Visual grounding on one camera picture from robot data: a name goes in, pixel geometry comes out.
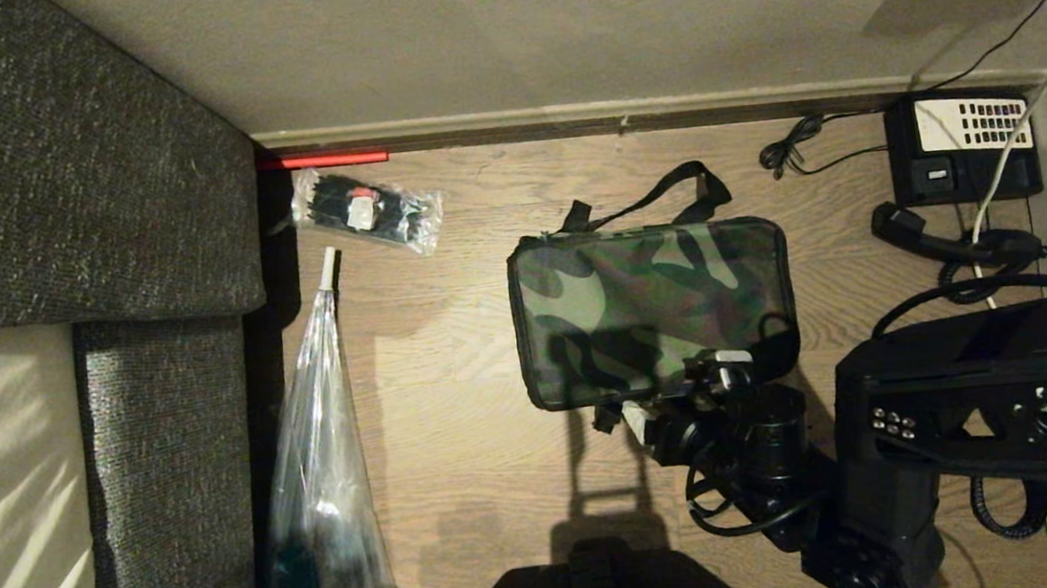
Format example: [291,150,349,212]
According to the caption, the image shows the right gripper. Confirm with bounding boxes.
[616,363,759,473]

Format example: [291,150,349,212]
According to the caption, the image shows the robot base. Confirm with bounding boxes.
[437,521,766,588]

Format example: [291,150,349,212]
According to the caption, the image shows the clear bag of black parts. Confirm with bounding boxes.
[286,155,449,270]

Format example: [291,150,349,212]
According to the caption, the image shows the wooden baseboard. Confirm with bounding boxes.
[252,56,1047,171]

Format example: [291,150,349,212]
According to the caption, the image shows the transparent plastic umbrella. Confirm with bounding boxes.
[227,241,406,588]

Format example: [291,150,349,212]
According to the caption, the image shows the black telephone handset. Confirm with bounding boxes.
[868,186,1047,281]

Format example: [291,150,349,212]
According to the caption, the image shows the red strip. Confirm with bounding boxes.
[257,147,391,174]

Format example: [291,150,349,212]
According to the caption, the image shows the grey fabric sofa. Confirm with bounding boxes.
[0,0,299,588]

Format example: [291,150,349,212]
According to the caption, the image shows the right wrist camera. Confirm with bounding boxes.
[697,346,761,399]

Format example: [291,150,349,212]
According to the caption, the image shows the camouflage bag with black strap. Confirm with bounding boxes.
[498,152,804,417]

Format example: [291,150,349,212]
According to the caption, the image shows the bundled black cable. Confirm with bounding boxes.
[754,107,893,183]

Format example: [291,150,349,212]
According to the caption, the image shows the coiled black telephone cord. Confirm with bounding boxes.
[936,253,1047,547]

